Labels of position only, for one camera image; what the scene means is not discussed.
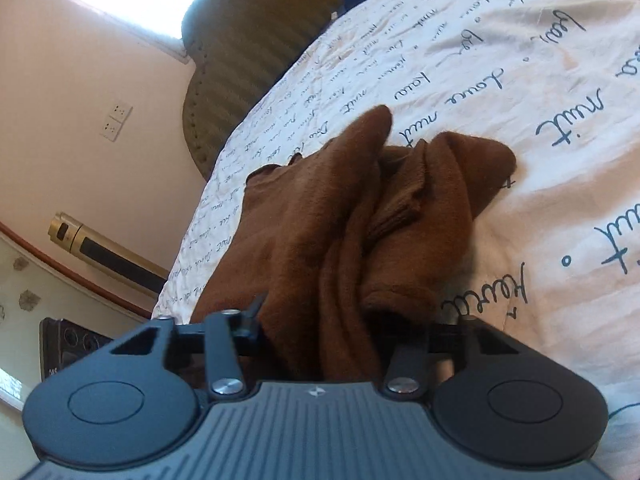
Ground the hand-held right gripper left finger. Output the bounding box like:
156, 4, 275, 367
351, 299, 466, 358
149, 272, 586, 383
107, 293, 266, 402

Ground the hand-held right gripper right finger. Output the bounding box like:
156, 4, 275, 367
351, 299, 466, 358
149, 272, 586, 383
377, 317, 523, 403

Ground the brown knit sweater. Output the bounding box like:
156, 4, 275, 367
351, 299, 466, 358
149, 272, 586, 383
190, 105, 517, 383

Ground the gold tower heater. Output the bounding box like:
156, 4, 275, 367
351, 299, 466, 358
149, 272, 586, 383
47, 212, 168, 293

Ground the black electronic device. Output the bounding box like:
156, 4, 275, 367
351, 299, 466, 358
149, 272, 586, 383
39, 317, 113, 376

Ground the white script-printed bedspread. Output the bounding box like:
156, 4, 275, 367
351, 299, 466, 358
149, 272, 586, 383
150, 0, 640, 480

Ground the olive striped upholstered headboard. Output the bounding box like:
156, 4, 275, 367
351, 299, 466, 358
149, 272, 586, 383
181, 0, 386, 183

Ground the bright window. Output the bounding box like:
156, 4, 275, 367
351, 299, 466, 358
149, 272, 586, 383
50, 0, 208, 63

